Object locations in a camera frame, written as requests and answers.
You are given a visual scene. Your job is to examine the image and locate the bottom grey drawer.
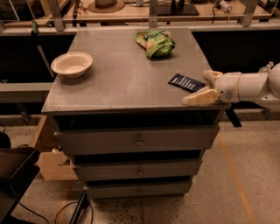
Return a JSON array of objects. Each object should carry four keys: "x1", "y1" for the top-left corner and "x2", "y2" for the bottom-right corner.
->
[{"x1": 84, "y1": 181, "x2": 192, "y2": 199}]

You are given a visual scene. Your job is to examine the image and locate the top grey drawer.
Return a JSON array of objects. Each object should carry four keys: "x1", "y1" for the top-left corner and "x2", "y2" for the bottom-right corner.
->
[{"x1": 54, "y1": 125, "x2": 219, "y2": 155}]

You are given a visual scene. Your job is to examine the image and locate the black monitor stand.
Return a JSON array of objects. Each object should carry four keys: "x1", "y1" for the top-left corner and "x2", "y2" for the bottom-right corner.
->
[{"x1": 157, "y1": 0, "x2": 199, "y2": 16}]

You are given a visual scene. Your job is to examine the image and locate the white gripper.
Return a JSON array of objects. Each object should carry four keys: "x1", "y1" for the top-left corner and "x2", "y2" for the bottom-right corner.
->
[{"x1": 182, "y1": 70, "x2": 242, "y2": 106}]

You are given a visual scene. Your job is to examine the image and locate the dark blue rxbar wrapper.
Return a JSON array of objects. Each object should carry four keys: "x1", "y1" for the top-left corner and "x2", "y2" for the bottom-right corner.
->
[{"x1": 169, "y1": 73, "x2": 206, "y2": 93}]

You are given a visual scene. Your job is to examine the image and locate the tan hat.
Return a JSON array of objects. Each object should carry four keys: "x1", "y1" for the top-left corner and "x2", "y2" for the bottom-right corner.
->
[{"x1": 88, "y1": 0, "x2": 124, "y2": 13}]

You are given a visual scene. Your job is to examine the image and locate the green chip bag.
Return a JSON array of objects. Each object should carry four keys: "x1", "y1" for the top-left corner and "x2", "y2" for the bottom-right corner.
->
[{"x1": 136, "y1": 30, "x2": 176, "y2": 59}]

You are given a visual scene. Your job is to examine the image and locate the grey drawer cabinet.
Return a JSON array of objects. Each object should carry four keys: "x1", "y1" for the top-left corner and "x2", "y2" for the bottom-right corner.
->
[{"x1": 42, "y1": 28, "x2": 227, "y2": 188}]

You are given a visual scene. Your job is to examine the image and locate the black floor cable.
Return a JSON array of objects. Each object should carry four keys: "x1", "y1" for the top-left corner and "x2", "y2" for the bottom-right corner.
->
[{"x1": 17, "y1": 199, "x2": 95, "y2": 224}]

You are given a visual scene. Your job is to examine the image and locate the light wooden box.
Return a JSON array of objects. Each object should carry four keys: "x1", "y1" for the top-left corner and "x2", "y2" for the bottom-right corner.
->
[{"x1": 29, "y1": 115, "x2": 77, "y2": 181}]

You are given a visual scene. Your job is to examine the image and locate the grey drawer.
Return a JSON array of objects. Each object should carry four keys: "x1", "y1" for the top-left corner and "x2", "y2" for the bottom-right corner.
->
[
  {"x1": 73, "y1": 159, "x2": 202, "y2": 181},
  {"x1": 84, "y1": 181, "x2": 192, "y2": 199},
  {"x1": 54, "y1": 125, "x2": 219, "y2": 155}
]

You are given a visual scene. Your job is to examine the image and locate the middle grey drawer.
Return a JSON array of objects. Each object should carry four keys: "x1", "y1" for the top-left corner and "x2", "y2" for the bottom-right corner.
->
[{"x1": 73, "y1": 159, "x2": 202, "y2": 181}]

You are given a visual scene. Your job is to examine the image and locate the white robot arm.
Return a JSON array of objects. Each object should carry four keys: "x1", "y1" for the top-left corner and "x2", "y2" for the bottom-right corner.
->
[{"x1": 182, "y1": 62, "x2": 280, "y2": 106}]

